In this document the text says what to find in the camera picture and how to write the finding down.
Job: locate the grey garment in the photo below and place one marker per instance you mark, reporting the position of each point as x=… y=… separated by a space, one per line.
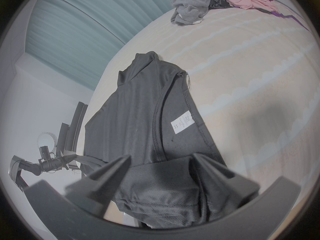
x=190 y=1

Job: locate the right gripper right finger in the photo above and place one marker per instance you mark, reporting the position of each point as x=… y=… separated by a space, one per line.
x=225 y=184

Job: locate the black T-shirt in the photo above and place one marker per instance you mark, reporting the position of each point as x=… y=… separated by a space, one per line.
x=140 y=109

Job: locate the bed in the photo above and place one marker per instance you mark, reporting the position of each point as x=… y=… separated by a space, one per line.
x=237 y=71

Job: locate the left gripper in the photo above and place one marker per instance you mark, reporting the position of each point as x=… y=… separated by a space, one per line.
x=56 y=163

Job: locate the black chest of drawers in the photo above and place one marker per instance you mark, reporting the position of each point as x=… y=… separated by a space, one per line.
x=75 y=129

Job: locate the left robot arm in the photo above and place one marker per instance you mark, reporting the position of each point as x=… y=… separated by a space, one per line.
x=30 y=165

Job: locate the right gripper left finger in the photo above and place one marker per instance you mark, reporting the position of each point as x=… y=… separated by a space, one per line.
x=105 y=184

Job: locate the pink garment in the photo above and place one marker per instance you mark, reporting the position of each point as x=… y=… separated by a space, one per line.
x=242 y=1

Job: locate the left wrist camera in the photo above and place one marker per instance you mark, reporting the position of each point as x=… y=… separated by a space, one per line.
x=44 y=150

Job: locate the black shiny garment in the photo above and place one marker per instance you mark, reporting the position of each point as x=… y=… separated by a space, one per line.
x=218 y=2

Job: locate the blue-green curtain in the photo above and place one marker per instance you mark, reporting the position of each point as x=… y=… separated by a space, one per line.
x=62 y=46
x=112 y=9

